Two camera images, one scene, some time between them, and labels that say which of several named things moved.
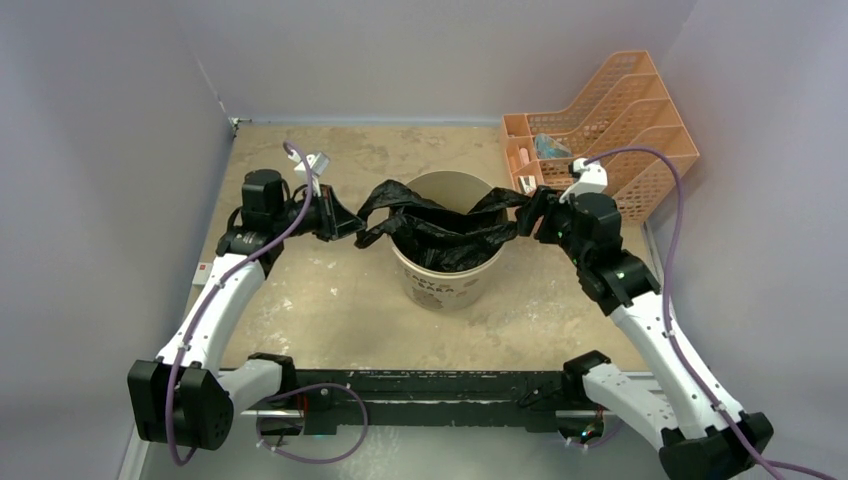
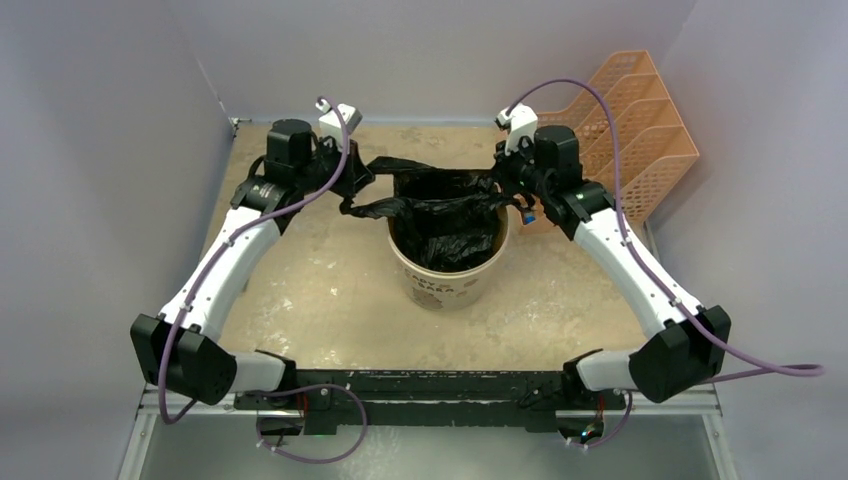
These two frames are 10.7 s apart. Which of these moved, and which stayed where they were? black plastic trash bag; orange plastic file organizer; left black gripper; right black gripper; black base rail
Moved: black plastic trash bag; right black gripper; left black gripper
Stayed: orange plastic file organizer; black base rail
